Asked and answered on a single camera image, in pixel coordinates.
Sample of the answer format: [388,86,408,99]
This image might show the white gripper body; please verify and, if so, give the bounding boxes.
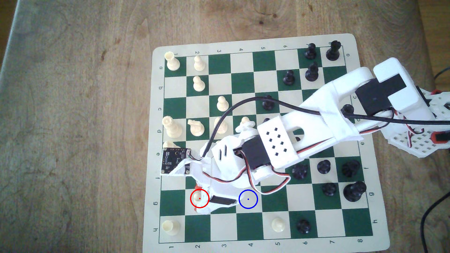
[204,168,254,211]

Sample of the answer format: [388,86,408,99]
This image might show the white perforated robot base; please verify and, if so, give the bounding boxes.
[381,89,450,158]

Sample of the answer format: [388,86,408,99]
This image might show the white rook chess piece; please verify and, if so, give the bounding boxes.
[162,220,180,236]
[165,51,181,71]

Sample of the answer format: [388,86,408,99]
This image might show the white knight chess piece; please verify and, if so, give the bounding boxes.
[187,119,205,137]

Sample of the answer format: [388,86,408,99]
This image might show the white bishop chess piece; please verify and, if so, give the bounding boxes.
[213,117,228,134]

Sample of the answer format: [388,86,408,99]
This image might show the white queen chess piece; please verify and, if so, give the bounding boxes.
[162,116,183,139]

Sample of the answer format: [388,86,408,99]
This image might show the black rook chess piece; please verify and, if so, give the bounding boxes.
[292,164,309,180]
[326,40,342,61]

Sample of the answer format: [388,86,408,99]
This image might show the green white chess board mat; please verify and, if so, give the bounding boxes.
[142,33,391,253]

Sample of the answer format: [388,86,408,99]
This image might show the black knight chess piece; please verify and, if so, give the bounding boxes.
[341,160,361,178]

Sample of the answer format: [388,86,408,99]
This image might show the black king chess piece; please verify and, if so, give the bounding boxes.
[343,181,367,203]

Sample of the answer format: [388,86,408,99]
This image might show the black bishop chess piece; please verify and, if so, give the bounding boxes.
[305,62,319,82]

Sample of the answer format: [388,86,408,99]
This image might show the red black clamp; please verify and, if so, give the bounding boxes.
[432,131,450,145]

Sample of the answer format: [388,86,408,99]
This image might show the black camera board white mount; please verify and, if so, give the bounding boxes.
[161,147,204,177]

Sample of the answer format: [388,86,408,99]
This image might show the red white black servo wires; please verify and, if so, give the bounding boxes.
[243,155,292,195]
[295,112,428,155]

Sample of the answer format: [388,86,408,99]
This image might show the black camera cable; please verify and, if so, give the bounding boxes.
[188,97,450,162]

